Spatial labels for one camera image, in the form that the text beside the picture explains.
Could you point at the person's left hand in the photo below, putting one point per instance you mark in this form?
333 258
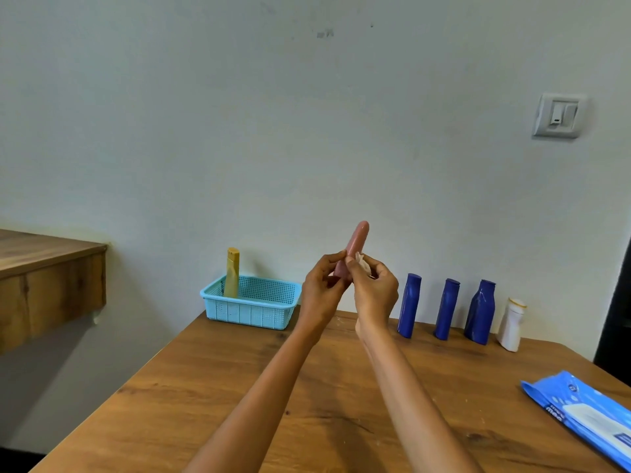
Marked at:
320 300

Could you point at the person's right hand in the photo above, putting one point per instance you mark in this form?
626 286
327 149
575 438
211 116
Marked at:
374 295

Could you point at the white wipe cloth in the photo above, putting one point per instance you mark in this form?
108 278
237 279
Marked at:
364 265

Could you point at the slim dark blue bottle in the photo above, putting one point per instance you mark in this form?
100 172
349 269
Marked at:
446 310
409 305

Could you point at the pink bottle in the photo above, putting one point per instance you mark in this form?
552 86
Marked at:
356 241

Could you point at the light blue plastic basket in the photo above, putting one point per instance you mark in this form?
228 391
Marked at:
256 307

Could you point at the beige bottle with white cap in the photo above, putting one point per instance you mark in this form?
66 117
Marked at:
231 285

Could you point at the yellow bottle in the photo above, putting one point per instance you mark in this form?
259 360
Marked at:
233 257

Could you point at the wide dark blue bottle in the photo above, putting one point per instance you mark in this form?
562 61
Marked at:
479 315

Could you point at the blue wet wipes pack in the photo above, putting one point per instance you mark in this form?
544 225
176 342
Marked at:
562 396

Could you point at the person's left forearm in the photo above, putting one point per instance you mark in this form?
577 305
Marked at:
251 408

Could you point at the person's right forearm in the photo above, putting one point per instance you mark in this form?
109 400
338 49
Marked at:
419 408

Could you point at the wooden table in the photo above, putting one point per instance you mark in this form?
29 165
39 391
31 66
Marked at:
335 413

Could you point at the black door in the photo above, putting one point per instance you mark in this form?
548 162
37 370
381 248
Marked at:
616 334

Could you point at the wooden side desk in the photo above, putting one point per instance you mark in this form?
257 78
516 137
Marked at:
44 288

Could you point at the grey wall light switch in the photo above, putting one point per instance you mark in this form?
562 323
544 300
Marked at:
558 116

